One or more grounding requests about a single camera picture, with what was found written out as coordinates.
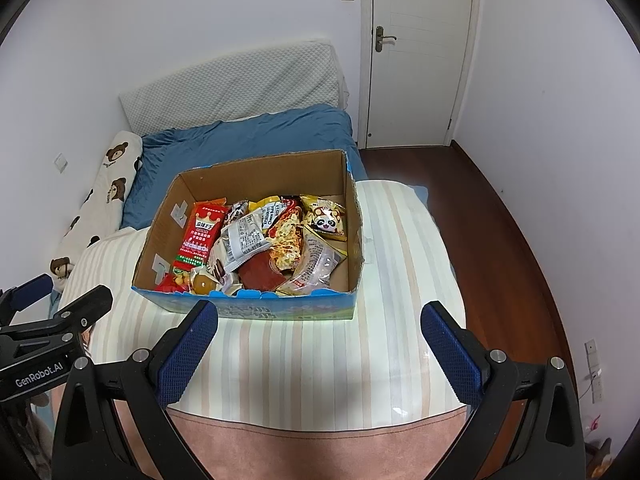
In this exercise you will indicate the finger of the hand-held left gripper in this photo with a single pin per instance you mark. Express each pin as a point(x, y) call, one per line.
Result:
point(27, 290)
point(87, 302)

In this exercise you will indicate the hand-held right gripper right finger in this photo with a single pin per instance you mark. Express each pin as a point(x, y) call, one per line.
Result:
point(450, 350)

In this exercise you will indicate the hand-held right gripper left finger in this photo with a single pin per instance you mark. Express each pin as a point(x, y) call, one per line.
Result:
point(190, 345)

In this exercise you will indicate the brown egg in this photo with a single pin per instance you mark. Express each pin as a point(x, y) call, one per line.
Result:
point(204, 284)

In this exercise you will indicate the small red snack packet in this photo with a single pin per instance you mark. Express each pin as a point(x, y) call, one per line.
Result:
point(167, 286)

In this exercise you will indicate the green gumball packet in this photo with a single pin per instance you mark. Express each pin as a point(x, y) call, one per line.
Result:
point(181, 277)

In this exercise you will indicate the white chocolate stick packet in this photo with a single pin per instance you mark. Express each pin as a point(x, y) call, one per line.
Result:
point(217, 265)

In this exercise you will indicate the orange-red square packet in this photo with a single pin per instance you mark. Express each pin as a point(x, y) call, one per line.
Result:
point(260, 275)

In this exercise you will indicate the long red crown packet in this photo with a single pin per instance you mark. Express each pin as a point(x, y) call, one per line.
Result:
point(200, 235)

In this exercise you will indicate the grey snack packet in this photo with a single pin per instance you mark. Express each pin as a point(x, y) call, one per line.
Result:
point(242, 242)

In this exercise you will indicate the printed cardboard box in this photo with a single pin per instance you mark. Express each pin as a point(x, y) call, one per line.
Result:
point(300, 310)

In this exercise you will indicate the instant noodle packet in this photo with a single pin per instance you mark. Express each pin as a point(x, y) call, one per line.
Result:
point(285, 240)

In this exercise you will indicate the pale yellow bread packet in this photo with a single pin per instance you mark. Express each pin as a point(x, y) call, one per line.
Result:
point(310, 265)

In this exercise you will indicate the yellow panda packet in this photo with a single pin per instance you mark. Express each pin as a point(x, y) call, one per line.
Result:
point(325, 220)

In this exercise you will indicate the bear print bolster pillow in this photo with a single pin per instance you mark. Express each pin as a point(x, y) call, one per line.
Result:
point(110, 180)

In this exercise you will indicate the blue quilt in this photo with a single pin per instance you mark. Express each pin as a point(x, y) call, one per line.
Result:
point(240, 140)

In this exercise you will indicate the grey quilted pillow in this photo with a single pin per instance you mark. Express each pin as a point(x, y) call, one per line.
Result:
point(235, 85)

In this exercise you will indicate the white door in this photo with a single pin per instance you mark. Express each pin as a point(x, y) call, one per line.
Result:
point(420, 60)

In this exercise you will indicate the white wall socket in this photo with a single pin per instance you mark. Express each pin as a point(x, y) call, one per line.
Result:
point(60, 162)

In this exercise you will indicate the white wall socket strip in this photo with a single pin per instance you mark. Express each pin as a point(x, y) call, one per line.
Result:
point(593, 360)

